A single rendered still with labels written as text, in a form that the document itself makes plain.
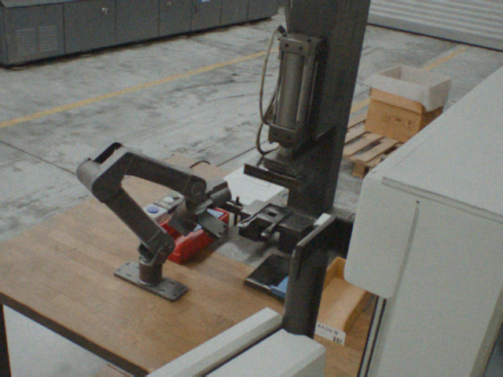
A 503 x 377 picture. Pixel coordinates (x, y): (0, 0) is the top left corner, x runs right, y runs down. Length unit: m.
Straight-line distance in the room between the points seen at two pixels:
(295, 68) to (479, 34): 9.34
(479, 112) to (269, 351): 0.26
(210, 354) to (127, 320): 0.92
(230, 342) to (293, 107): 1.09
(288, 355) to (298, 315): 0.04
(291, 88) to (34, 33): 5.30
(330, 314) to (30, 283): 0.76
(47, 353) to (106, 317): 1.29
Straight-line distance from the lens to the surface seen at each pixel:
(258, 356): 0.52
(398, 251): 0.33
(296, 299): 0.52
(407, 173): 0.32
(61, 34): 6.88
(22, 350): 2.74
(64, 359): 2.67
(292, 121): 1.56
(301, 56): 1.51
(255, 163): 1.65
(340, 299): 1.55
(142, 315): 1.43
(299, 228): 1.67
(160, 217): 1.79
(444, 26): 10.90
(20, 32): 6.55
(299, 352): 0.52
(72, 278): 1.57
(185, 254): 1.60
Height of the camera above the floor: 1.81
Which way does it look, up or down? 27 degrees down
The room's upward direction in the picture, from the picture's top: 6 degrees clockwise
